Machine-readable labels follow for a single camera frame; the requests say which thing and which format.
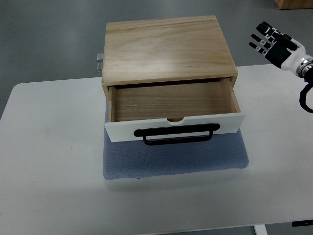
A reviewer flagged wooden box corner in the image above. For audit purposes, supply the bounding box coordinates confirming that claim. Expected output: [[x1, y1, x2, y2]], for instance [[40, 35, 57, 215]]
[[274, 0, 313, 10]]

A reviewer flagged metal clamp behind cabinet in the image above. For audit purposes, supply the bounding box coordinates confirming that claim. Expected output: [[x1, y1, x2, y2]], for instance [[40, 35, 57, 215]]
[[96, 52, 104, 72]]

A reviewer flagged black table control panel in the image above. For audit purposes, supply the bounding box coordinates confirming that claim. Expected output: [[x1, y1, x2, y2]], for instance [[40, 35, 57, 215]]
[[291, 220, 313, 227]]

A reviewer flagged wooden drawer cabinet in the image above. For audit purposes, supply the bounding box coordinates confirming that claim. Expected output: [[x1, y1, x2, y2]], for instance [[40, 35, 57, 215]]
[[102, 16, 238, 96]]

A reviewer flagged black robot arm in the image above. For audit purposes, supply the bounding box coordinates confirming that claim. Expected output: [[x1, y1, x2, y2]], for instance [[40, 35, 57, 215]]
[[296, 56, 313, 113]]

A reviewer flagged blue mesh mat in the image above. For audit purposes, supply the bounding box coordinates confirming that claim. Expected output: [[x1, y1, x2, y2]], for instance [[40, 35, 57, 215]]
[[103, 113, 249, 180]]

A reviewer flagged white top drawer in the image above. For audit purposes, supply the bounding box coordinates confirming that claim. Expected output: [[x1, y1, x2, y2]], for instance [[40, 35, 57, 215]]
[[105, 77, 245, 142]]

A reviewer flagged white table leg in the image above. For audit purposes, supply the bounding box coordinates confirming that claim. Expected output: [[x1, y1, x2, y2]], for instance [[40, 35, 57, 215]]
[[254, 224, 268, 235]]

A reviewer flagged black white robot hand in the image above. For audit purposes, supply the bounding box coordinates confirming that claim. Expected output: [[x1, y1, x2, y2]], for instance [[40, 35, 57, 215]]
[[249, 22, 313, 77]]

